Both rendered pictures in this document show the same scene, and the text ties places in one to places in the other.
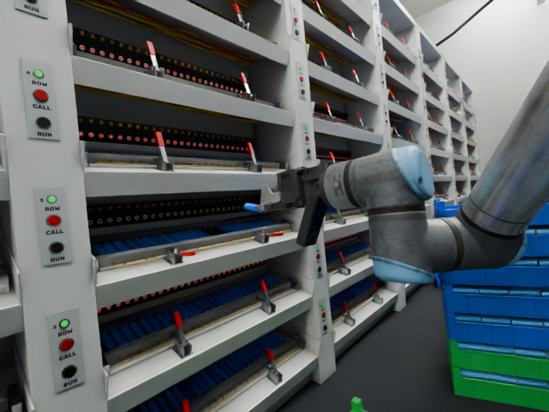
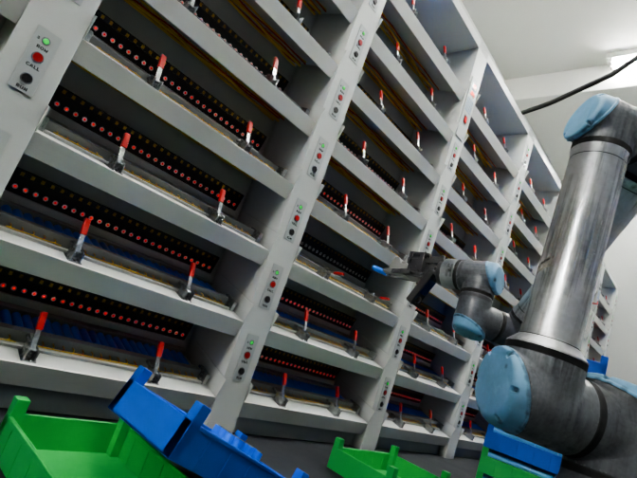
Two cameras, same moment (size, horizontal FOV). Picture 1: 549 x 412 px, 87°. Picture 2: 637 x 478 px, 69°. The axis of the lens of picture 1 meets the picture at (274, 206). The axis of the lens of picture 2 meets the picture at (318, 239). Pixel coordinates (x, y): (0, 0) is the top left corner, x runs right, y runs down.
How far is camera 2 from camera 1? 0.88 m
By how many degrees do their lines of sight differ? 13
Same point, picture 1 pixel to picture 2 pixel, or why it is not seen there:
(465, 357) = (490, 464)
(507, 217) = not seen: hidden behind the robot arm
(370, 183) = (468, 273)
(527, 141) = not seen: hidden behind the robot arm
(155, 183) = (336, 223)
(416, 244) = (481, 312)
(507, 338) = (528, 455)
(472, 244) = (511, 326)
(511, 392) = not seen: outside the picture
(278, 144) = (403, 238)
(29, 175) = (299, 191)
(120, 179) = (325, 212)
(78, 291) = (287, 260)
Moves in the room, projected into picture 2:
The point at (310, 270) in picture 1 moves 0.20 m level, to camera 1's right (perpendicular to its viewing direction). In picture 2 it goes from (390, 347) to (441, 365)
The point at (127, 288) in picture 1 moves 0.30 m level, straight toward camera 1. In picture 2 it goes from (301, 275) to (358, 280)
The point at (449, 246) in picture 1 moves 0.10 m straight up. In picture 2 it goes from (498, 321) to (506, 286)
